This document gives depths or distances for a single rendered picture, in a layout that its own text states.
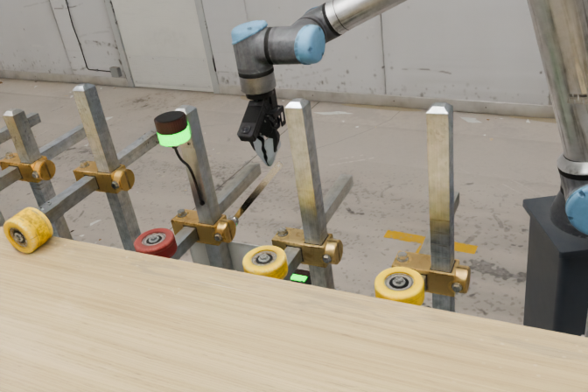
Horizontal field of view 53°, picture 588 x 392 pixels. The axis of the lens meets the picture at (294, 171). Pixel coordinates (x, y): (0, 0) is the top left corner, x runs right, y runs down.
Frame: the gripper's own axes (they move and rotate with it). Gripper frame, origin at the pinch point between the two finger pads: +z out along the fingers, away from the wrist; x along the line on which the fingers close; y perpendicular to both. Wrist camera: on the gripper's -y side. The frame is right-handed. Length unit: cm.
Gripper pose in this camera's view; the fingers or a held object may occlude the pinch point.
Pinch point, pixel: (267, 163)
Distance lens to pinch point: 157.9
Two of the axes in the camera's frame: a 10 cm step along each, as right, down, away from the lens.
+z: 1.3, 8.7, 4.7
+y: 4.2, -4.8, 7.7
